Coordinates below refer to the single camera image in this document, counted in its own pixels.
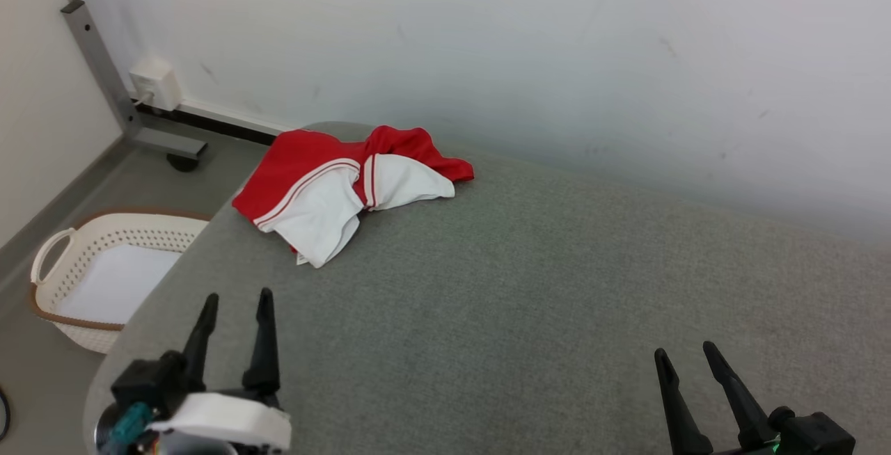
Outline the white wall socket box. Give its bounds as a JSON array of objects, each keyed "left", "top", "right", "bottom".
[{"left": 128, "top": 56, "right": 184, "bottom": 113}]

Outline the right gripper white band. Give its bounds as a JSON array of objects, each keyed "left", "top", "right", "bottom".
[{"left": 654, "top": 341, "right": 784, "bottom": 455}]

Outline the red shirt with white sleeves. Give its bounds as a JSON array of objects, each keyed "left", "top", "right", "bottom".
[{"left": 232, "top": 125, "right": 475, "bottom": 269}]

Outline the teal left camera cable connector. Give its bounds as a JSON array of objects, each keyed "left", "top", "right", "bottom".
[{"left": 108, "top": 401, "right": 155, "bottom": 446}]

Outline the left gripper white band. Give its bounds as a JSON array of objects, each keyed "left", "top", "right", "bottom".
[{"left": 148, "top": 288, "right": 294, "bottom": 453}]

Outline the black table leg foot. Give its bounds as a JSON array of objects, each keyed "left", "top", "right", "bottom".
[{"left": 166, "top": 152, "right": 209, "bottom": 173}]

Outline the black and white baseboard strip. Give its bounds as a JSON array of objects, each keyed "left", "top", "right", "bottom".
[{"left": 135, "top": 98, "right": 295, "bottom": 147}]

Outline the white perforated laundry basket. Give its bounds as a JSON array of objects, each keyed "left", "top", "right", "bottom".
[{"left": 29, "top": 207, "right": 214, "bottom": 356}]

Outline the grey metal table leg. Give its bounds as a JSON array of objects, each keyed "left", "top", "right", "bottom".
[{"left": 47, "top": 0, "right": 209, "bottom": 162}]

